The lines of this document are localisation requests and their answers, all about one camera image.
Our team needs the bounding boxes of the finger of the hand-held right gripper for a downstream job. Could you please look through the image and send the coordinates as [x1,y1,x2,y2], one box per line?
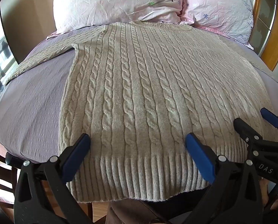
[260,108,278,143]
[233,118,278,185]

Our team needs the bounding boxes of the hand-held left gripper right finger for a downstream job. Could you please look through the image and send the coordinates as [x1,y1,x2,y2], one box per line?
[185,133,264,224]

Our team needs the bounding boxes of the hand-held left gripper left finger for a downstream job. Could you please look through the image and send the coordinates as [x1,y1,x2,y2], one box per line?
[5,133,91,224]

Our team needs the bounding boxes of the cream cable knit sweater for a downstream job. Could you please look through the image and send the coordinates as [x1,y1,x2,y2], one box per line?
[5,21,278,202]

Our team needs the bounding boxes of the lavender bed sheet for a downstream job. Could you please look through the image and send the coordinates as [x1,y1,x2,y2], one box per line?
[0,26,278,166]

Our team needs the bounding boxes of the person's dark pants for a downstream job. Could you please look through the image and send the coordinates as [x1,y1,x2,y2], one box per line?
[106,186,214,224]

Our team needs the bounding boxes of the pink floral pillow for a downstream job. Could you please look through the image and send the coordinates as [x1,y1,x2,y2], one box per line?
[180,0,255,50]
[52,0,185,34]

